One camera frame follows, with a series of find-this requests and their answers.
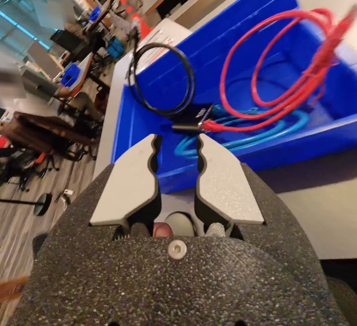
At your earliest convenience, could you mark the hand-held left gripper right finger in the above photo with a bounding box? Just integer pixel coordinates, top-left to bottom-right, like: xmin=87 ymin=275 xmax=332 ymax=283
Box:
xmin=195 ymin=133 xmax=265 ymax=227

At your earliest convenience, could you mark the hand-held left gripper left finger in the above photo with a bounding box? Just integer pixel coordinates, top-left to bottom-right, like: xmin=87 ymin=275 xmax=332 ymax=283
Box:
xmin=89 ymin=134 xmax=163 ymax=227

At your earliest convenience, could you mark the red ethernet cable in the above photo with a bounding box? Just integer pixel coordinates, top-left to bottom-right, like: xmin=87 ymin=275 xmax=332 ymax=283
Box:
xmin=201 ymin=6 xmax=357 ymax=133

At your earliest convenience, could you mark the black ethernet port adapter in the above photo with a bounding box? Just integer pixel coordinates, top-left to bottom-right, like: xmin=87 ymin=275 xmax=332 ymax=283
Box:
xmin=171 ymin=104 xmax=216 ymax=135

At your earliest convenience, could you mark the black ethernet cable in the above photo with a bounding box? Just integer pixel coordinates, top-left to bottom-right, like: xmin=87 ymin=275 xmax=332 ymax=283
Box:
xmin=127 ymin=17 xmax=196 ymax=119

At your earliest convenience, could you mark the light blue ethernet cable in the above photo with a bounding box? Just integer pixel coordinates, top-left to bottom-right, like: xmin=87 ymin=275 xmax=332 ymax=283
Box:
xmin=174 ymin=104 xmax=311 ymax=160

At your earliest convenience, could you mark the blue plastic bin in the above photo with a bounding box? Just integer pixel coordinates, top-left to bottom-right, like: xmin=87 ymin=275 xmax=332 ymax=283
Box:
xmin=110 ymin=0 xmax=357 ymax=195

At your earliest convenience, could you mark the person's left hand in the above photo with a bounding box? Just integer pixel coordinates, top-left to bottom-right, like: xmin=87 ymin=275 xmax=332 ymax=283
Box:
xmin=153 ymin=222 xmax=173 ymax=238

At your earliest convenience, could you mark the black round base stand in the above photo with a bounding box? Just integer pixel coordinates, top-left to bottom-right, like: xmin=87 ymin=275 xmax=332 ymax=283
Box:
xmin=0 ymin=192 xmax=53 ymax=216

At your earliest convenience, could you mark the brown wooden table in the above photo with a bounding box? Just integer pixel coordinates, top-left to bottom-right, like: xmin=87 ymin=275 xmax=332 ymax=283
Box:
xmin=0 ymin=111 xmax=95 ymax=155

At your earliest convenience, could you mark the teal plastic crate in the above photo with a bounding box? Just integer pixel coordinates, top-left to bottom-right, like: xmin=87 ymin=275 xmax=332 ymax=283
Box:
xmin=107 ymin=38 xmax=125 ymax=59

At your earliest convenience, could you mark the white laminated sheet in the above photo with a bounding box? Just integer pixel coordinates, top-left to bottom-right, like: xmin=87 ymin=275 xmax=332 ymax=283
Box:
xmin=139 ymin=18 xmax=193 ymax=66

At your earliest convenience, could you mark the orange traffic cone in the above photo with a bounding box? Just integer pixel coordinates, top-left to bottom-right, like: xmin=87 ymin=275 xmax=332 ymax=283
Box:
xmin=131 ymin=11 xmax=154 ymax=39

